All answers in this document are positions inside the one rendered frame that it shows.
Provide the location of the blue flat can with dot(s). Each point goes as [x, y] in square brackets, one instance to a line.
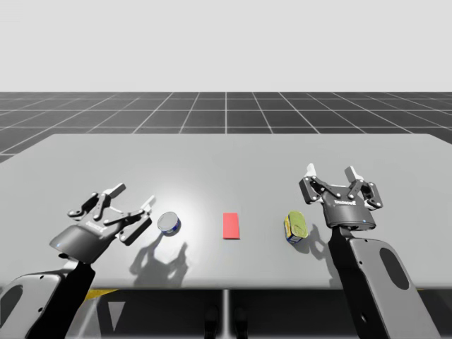
[169, 223]

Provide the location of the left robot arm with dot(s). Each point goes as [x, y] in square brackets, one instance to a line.
[42, 303]

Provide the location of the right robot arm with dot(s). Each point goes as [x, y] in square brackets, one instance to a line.
[367, 282]

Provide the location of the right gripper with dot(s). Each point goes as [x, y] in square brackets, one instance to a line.
[347, 215]

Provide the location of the green and blue rectangular can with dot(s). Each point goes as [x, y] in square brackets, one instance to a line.
[296, 226]

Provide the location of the pink pad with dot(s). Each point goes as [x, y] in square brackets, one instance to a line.
[231, 226]

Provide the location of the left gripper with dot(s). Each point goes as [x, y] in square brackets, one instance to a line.
[83, 242]

